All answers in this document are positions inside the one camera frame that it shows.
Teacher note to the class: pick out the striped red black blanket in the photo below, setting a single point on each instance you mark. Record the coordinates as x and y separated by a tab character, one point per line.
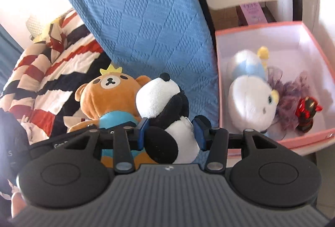
38	98

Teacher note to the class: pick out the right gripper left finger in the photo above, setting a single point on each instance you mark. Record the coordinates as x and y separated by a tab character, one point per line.
127	137

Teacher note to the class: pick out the person's hand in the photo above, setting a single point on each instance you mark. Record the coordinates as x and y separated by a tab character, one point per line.
17	204

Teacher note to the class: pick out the pink printed card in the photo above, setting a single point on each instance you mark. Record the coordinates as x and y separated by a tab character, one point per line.
253	13

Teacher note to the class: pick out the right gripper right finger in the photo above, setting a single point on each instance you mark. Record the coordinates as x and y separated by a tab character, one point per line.
215	142

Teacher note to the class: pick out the blue textured chair cushion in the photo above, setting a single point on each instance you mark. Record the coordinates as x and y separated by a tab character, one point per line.
151	37

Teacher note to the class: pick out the brown teddy bear blue shirt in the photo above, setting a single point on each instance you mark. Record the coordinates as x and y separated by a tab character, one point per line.
110	99

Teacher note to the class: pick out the black white panda plush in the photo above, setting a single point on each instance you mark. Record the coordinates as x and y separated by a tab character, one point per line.
170	136

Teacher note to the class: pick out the purple sheer ribbon bow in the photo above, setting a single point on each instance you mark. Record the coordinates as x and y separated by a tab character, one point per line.
289	94

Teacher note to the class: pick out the white duck plush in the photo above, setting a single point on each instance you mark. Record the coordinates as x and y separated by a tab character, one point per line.
252	102

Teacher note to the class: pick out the pink storage box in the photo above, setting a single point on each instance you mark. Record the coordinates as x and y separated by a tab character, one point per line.
294	55

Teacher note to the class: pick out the red black toy figure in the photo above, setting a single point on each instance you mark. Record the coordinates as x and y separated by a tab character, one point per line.
305	112

